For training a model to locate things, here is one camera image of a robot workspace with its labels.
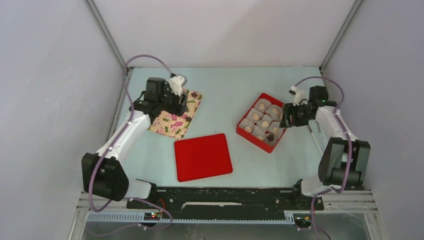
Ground red chocolate box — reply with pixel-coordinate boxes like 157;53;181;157
236;93;286;154

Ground floral tray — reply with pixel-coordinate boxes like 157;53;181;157
148;89;204;140

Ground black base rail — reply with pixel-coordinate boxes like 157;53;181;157
147;186;324;221

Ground dark chocolate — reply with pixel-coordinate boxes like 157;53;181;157
266;133;275;142

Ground purple cable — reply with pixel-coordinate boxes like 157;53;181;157
293;76;354;240
87;54;175;238

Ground red box lid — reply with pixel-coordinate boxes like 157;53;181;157
174;133;233;182

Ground metal tongs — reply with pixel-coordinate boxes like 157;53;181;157
307;120;325;156

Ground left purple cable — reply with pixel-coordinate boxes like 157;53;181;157
87;54;175;238

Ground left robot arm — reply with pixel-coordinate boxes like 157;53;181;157
81;73;188;208

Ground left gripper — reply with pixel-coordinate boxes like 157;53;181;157
157;84;187;117

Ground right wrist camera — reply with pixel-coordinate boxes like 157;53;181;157
289;85;308;106

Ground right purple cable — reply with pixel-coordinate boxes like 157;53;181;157
293;76;354;240

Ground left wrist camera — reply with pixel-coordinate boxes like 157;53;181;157
167;73;187;97

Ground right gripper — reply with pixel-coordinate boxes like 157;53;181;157
279;102;313;128

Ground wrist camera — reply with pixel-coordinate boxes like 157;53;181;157
289;85;308;106
167;73;187;97

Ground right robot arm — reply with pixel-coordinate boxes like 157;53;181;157
280;85;371;209

